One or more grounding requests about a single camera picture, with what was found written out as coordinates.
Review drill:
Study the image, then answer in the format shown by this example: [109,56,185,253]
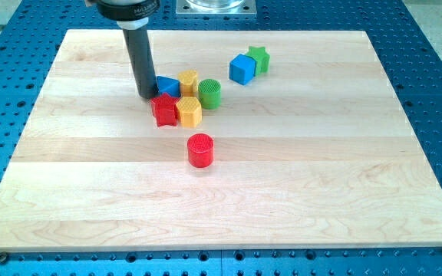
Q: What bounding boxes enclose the red star block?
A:
[150,93,180,127]

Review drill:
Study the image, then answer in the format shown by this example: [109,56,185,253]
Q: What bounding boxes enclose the blue perforated metal table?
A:
[0,0,442,275]

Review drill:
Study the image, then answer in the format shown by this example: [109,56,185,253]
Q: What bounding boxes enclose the yellow heart block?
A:
[177,70,198,97]

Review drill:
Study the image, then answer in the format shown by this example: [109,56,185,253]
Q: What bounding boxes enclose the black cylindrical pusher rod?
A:
[117,18,159,100]

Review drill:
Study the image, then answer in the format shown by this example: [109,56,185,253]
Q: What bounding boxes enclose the light wooden board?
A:
[0,29,442,252]

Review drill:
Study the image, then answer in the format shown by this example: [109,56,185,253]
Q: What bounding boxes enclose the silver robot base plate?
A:
[176,0,257,17]

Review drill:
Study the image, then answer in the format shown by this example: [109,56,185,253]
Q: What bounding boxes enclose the green star block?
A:
[245,46,270,76]

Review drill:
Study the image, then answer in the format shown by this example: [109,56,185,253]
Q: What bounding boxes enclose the blue triangle block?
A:
[157,76,180,97]

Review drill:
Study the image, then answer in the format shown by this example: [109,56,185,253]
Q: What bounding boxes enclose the red cylinder block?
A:
[187,133,214,168]

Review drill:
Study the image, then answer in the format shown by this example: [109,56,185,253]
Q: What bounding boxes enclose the green cylinder block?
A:
[198,79,221,110]

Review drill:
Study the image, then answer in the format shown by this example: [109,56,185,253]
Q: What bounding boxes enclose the blue cube block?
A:
[229,54,256,85]

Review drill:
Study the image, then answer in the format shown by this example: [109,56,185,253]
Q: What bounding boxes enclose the yellow hexagon block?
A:
[176,97,203,128]

